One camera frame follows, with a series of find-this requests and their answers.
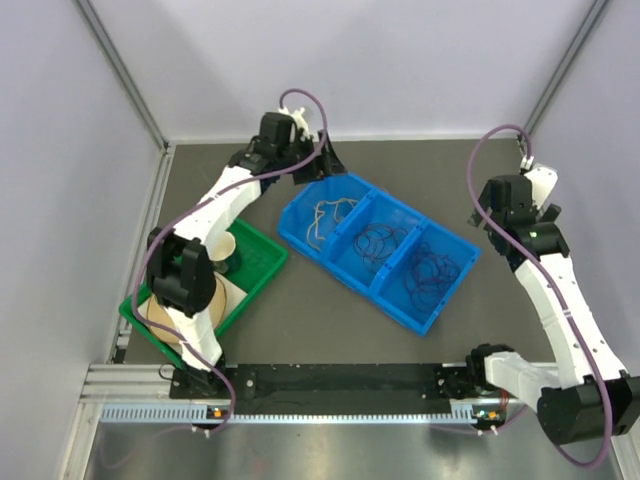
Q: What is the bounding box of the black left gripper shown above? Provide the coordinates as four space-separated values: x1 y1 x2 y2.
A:
277 130 346 184

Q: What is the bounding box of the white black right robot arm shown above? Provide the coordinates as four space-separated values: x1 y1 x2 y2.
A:
466 166 639 446

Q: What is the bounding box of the tan wooden plate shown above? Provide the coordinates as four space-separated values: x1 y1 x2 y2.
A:
146 274 227 345

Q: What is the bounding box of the blue three-compartment bin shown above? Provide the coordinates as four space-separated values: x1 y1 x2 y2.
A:
278 173 481 335

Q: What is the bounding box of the yellow thin cable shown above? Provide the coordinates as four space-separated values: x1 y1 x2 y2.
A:
307 197 359 250

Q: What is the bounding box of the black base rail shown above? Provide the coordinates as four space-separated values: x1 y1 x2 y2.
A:
168 363 527 415

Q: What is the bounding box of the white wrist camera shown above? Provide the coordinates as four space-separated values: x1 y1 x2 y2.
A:
278 106 313 139
520 156 558 216

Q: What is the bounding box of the cream green cup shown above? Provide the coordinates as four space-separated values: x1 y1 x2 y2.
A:
209 231 241 274

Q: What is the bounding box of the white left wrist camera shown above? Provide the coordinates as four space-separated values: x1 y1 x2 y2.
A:
278 106 313 139

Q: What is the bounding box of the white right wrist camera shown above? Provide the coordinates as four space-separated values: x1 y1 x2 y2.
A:
520 156 558 216

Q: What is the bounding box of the purple thin cable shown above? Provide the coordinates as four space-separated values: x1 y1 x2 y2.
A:
403 242 464 316

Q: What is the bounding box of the green plastic tray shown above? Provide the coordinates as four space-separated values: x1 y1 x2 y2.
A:
118 219 288 366

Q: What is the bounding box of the brown thin cable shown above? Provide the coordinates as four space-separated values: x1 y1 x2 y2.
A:
353 223 409 274

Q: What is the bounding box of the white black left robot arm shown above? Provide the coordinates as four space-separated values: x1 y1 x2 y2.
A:
145 108 346 397

